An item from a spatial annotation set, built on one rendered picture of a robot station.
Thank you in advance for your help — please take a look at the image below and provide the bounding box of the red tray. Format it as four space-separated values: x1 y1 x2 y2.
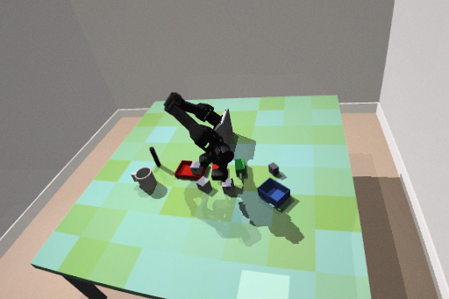
174 160 207 180

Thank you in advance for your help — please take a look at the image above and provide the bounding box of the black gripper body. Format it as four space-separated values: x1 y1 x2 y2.
210 152 228 181

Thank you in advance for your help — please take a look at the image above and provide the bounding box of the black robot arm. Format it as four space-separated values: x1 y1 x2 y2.
164 92 234 167

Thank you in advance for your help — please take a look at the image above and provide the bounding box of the grey mug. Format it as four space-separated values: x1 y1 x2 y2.
131 167 157 191

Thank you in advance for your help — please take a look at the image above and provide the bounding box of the green gauge with short grey pin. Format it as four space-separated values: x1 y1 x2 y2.
235 159 246 180

